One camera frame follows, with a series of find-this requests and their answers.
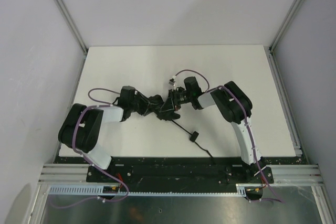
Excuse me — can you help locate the right aluminium frame post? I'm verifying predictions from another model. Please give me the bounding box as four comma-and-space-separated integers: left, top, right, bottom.
269, 0, 305, 53

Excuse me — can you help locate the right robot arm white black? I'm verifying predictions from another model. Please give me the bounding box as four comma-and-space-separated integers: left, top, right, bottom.
161, 77, 265, 176

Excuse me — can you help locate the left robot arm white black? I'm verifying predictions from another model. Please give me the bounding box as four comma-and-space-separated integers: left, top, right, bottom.
58, 86, 162, 170

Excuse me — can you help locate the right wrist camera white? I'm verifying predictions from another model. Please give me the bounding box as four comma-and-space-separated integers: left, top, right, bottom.
168, 76, 176, 89

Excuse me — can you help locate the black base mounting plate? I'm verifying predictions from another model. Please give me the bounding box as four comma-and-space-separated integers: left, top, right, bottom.
54, 156, 308, 184

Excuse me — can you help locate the slotted grey cable duct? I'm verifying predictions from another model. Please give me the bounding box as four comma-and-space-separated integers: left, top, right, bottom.
48, 184, 262, 197

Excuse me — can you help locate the left aluminium frame post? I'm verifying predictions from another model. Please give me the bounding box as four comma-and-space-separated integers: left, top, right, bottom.
54, 0, 88, 56

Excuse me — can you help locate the left aluminium table rail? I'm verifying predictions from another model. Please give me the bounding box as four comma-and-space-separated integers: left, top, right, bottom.
54, 52, 88, 159

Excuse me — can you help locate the aluminium frame post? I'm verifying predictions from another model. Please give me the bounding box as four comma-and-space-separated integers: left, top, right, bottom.
269, 0, 305, 53
54, 0, 88, 56

